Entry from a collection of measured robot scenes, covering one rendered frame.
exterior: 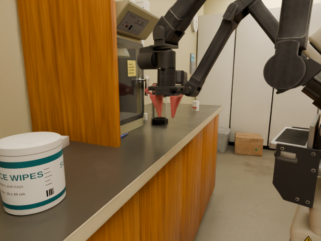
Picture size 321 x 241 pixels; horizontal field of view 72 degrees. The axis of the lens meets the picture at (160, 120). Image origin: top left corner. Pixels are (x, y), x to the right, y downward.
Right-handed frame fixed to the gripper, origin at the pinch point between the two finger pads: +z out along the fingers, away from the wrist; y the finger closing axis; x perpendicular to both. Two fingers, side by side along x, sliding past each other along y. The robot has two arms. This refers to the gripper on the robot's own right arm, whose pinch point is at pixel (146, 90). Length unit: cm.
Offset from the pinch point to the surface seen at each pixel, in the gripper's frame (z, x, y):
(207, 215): -20, 104, -88
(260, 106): -61, 4, -288
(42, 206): -13, 30, 73
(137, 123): 6.0, 17.9, -2.0
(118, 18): -1.0, -26.3, 29.2
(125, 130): 6.0, 20.5, 10.5
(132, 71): 4.2, -8.6, 8.6
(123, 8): -3.9, -29.5, 30.3
